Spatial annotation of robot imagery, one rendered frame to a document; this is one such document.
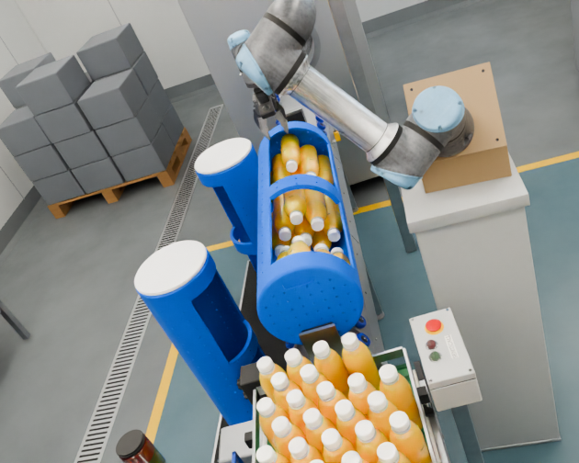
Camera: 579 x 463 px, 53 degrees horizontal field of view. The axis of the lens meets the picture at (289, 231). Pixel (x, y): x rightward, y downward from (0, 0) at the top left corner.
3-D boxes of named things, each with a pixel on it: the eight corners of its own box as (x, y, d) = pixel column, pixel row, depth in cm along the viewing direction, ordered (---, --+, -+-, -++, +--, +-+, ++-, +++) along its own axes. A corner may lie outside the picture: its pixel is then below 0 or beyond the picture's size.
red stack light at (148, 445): (157, 438, 123) (148, 427, 121) (152, 466, 118) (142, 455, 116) (130, 446, 124) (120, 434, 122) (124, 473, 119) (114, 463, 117)
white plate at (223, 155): (219, 137, 280) (220, 139, 281) (182, 171, 265) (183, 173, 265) (262, 137, 263) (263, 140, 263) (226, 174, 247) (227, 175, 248)
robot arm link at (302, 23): (297, -34, 128) (273, -6, 175) (267, 9, 130) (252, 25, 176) (338, 0, 131) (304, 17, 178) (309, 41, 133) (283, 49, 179)
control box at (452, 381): (458, 334, 144) (449, 305, 138) (482, 400, 127) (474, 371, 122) (417, 345, 145) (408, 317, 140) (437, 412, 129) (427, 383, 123)
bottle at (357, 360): (376, 374, 155) (357, 327, 145) (389, 392, 149) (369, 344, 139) (353, 388, 154) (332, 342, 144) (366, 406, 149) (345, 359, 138)
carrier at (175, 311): (236, 453, 244) (299, 425, 244) (134, 309, 196) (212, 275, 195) (228, 401, 268) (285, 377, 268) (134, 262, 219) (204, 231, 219)
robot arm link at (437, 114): (476, 113, 148) (474, 97, 135) (443, 157, 150) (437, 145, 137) (437, 88, 152) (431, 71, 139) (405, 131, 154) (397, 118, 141)
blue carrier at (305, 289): (340, 173, 233) (319, 109, 217) (375, 330, 161) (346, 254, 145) (273, 195, 237) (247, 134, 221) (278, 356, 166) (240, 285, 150)
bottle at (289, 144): (302, 141, 222) (305, 164, 207) (289, 153, 225) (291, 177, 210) (289, 129, 219) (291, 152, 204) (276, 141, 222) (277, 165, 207)
